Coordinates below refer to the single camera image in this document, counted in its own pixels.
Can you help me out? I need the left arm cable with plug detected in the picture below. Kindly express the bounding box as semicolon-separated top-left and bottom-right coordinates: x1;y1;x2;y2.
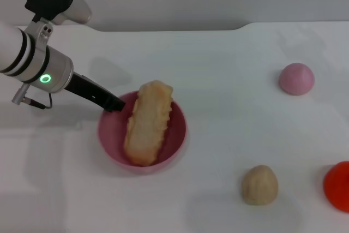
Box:
11;83;53;110

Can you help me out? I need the pink plastic bowl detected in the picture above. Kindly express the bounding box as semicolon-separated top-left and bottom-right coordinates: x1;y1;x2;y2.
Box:
97;91;188;175

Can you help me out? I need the red round bun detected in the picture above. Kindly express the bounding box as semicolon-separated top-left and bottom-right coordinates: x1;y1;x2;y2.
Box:
323;160;349;213

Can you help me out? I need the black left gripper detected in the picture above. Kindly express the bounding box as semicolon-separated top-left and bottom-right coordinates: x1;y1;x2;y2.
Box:
64;71;127;113

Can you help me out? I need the beige round bun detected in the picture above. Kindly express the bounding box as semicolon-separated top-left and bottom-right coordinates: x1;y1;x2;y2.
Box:
242;165;279;206

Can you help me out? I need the pink round bun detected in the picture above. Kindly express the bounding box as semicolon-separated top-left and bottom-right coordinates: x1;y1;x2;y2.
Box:
278;62;315;97

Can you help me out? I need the orange striped bread roll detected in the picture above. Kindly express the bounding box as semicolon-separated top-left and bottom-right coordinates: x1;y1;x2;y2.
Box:
124;80;174;167

